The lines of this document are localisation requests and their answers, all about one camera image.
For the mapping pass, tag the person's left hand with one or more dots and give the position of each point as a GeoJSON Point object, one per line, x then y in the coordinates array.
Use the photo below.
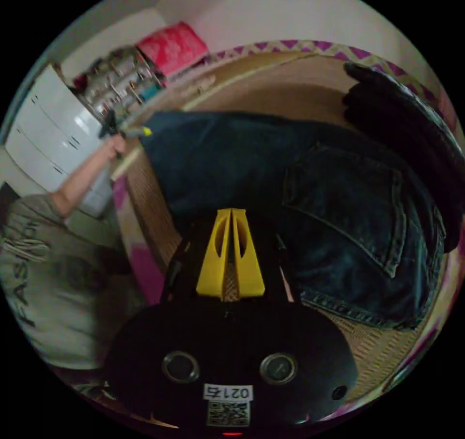
{"type": "Point", "coordinates": [116, 146]}

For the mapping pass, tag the person's left forearm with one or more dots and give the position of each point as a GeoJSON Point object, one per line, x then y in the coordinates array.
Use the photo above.
{"type": "Point", "coordinates": [81, 179]}

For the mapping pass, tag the white cupboard with drawers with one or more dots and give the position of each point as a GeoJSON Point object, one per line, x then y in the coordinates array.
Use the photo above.
{"type": "Point", "coordinates": [47, 130]}

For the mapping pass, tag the person's body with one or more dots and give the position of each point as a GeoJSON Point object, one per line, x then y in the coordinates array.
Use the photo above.
{"type": "Point", "coordinates": [54, 282]}

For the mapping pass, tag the pile of clothes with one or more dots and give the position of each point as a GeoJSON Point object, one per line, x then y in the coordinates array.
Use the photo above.
{"type": "Point", "coordinates": [392, 112]}

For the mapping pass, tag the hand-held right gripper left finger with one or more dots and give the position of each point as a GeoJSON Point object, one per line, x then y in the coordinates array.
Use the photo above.
{"type": "Point", "coordinates": [210, 264]}

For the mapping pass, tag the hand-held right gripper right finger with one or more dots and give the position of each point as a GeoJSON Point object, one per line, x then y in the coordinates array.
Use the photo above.
{"type": "Point", "coordinates": [250, 268]}

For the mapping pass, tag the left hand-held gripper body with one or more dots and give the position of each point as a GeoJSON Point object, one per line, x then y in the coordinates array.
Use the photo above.
{"type": "Point", "coordinates": [110, 124]}

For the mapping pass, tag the cluttered shelf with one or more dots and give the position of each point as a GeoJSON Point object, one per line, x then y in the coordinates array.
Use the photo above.
{"type": "Point", "coordinates": [120, 79]}

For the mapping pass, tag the blue jeans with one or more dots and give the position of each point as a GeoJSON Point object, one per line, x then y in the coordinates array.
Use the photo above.
{"type": "Point", "coordinates": [345, 210]}

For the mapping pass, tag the red patterned pillow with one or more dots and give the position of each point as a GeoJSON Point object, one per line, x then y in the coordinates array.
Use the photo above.
{"type": "Point", "coordinates": [172, 48]}

